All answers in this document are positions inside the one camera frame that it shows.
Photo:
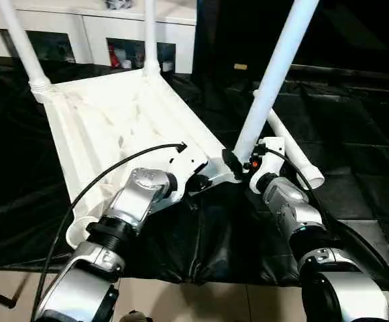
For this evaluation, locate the white plastic table leg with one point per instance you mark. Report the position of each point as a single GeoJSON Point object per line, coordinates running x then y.
{"type": "Point", "coordinates": [275, 74]}
{"type": "Point", "coordinates": [298, 157]}
{"type": "Point", "coordinates": [23, 47]}
{"type": "Point", "coordinates": [151, 37]}

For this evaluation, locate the white plastic table top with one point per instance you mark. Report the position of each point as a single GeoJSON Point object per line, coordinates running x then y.
{"type": "Point", "coordinates": [114, 121]}

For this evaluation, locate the small brown cardboard piece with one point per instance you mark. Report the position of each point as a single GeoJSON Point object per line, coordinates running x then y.
{"type": "Point", "coordinates": [240, 66]}

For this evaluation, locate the black plastic mat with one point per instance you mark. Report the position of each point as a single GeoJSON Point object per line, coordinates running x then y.
{"type": "Point", "coordinates": [355, 154]}

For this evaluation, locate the white glass-door cabinet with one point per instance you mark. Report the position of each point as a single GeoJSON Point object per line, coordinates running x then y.
{"type": "Point", "coordinates": [80, 27]}

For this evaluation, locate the dark patterned jar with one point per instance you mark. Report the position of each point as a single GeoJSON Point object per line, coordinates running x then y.
{"type": "Point", "coordinates": [119, 3]}

